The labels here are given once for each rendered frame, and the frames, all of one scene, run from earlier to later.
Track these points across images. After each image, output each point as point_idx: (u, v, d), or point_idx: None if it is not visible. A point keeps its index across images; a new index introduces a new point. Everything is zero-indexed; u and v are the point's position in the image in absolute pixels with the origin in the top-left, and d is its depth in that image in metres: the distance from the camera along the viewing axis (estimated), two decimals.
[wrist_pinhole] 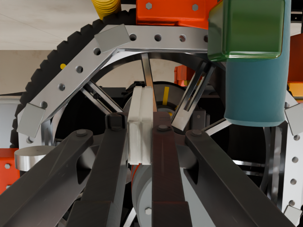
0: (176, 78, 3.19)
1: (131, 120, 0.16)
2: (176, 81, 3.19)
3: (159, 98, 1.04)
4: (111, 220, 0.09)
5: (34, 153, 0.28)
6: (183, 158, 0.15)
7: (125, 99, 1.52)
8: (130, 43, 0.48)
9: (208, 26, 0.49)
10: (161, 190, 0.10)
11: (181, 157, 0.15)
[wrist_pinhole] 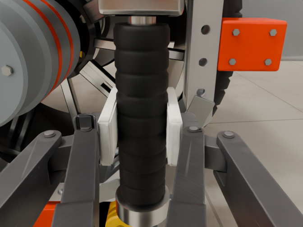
0: None
1: (101, 120, 0.16)
2: None
3: None
4: (94, 219, 0.09)
5: (140, 217, 0.22)
6: (215, 160, 0.15)
7: None
8: None
9: None
10: (182, 191, 0.10)
11: (213, 159, 0.15)
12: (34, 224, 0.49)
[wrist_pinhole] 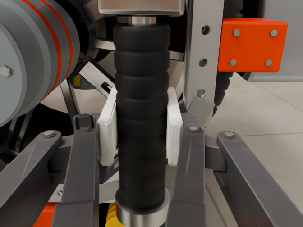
0: None
1: (101, 120, 0.16)
2: None
3: None
4: (94, 219, 0.09)
5: (140, 220, 0.21)
6: (215, 160, 0.15)
7: None
8: None
9: None
10: (182, 191, 0.10)
11: (213, 159, 0.15)
12: (33, 225, 0.49)
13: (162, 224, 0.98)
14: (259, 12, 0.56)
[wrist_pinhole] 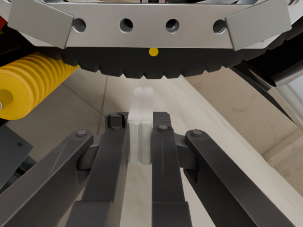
0: None
1: (131, 120, 0.16)
2: None
3: None
4: (111, 220, 0.09)
5: None
6: (183, 158, 0.15)
7: None
8: None
9: None
10: (161, 190, 0.10)
11: (181, 157, 0.15)
12: None
13: (31, 161, 0.76)
14: None
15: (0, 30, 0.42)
